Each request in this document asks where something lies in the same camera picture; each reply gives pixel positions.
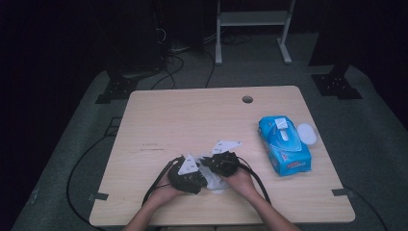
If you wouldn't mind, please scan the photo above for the black floor cable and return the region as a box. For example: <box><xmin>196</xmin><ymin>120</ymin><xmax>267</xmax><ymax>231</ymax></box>
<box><xmin>150</xmin><ymin>53</ymin><xmax>186</xmax><ymax>90</ymax></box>
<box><xmin>343</xmin><ymin>186</ymin><xmax>390</xmax><ymax>231</ymax></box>
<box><xmin>65</xmin><ymin>134</ymin><xmax>112</xmax><ymax>227</ymax></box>
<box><xmin>203</xmin><ymin>49</ymin><xmax>217</xmax><ymax>89</ymax></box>

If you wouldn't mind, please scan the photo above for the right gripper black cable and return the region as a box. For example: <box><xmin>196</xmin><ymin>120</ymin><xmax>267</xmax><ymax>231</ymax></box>
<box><xmin>236</xmin><ymin>156</ymin><xmax>272</xmax><ymax>205</ymax></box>

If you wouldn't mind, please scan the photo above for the blue wet wipes pack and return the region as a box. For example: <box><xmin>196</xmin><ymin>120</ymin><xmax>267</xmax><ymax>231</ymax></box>
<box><xmin>258</xmin><ymin>115</ymin><xmax>319</xmax><ymax>177</ymax></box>

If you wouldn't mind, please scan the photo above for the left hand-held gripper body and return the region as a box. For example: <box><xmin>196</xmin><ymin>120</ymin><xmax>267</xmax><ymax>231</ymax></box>
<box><xmin>166</xmin><ymin>153</ymin><xmax>209</xmax><ymax>195</ymax></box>

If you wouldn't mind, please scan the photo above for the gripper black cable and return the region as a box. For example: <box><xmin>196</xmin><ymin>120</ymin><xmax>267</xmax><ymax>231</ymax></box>
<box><xmin>141</xmin><ymin>156</ymin><xmax>181</xmax><ymax>206</ymax></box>
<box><xmin>236</xmin><ymin>156</ymin><xmax>272</xmax><ymax>205</ymax></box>

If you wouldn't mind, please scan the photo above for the person's left hand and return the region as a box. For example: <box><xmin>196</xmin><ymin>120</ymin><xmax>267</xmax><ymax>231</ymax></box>
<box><xmin>148</xmin><ymin>178</ymin><xmax>193</xmax><ymax>206</ymax></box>

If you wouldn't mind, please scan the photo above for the black stand base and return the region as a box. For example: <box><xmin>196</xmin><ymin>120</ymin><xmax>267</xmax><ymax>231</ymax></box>
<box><xmin>311</xmin><ymin>65</ymin><xmax>364</xmax><ymax>100</ymax></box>
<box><xmin>94</xmin><ymin>76</ymin><xmax>140</xmax><ymax>105</ymax></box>

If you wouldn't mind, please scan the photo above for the white metal stand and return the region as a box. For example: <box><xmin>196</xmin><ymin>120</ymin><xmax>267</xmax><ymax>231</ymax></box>
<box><xmin>215</xmin><ymin>0</ymin><xmax>296</xmax><ymax>65</ymax></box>

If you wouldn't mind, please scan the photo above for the grey tape strip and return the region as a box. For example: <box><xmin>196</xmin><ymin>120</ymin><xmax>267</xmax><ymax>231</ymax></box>
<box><xmin>331</xmin><ymin>188</ymin><xmax>354</xmax><ymax>197</ymax></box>
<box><xmin>88</xmin><ymin>192</ymin><xmax>110</xmax><ymax>202</ymax></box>

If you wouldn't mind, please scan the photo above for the person's right hand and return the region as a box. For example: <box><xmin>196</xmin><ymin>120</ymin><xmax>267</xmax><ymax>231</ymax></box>
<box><xmin>220</xmin><ymin>167</ymin><xmax>258</xmax><ymax>197</ymax></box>

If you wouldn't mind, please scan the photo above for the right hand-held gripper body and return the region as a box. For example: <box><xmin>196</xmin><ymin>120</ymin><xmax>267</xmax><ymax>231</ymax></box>
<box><xmin>200</xmin><ymin>140</ymin><xmax>243</xmax><ymax>178</ymax></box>

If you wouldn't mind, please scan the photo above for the white wet wipe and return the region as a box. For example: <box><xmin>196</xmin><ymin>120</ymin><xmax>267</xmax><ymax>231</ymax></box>
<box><xmin>274</xmin><ymin>117</ymin><xmax>290</xmax><ymax>142</ymax></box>
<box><xmin>197</xmin><ymin>156</ymin><xmax>231</xmax><ymax>195</ymax></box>

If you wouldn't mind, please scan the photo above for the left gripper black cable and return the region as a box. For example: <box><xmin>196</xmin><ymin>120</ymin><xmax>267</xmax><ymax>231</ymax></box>
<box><xmin>141</xmin><ymin>156</ymin><xmax>181</xmax><ymax>206</ymax></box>

